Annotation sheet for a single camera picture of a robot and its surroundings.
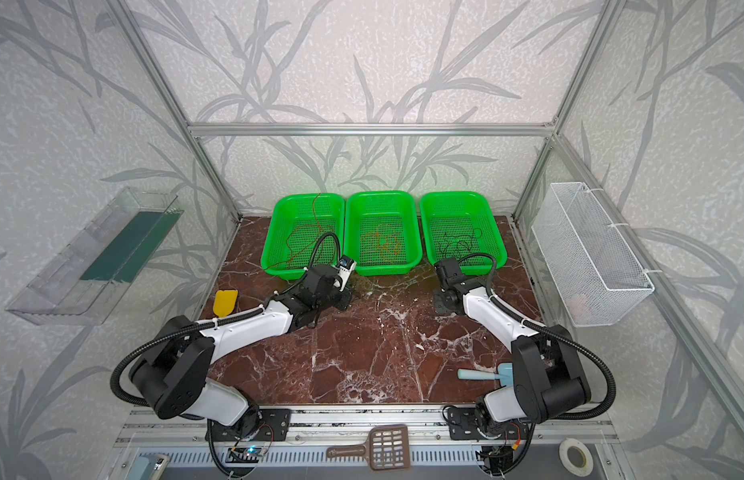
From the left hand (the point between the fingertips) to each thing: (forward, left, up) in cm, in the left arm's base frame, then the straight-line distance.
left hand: (354, 275), depth 89 cm
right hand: (-2, -29, -5) cm, 30 cm away
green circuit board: (-44, +24, -13) cm, 52 cm away
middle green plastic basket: (+36, 0, -9) cm, 37 cm away
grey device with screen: (-46, +41, -5) cm, 62 cm away
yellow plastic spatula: (-3, +43, -12) cm, 45 cm away
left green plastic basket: (+27, +23, -12) cm, 38 cm away
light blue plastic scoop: (-25, -43, -11) cm, 51 cm away
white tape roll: (-45, -52, -8) cm, 69 cm away
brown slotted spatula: (-42, -11, -10) cm, 45 cm away
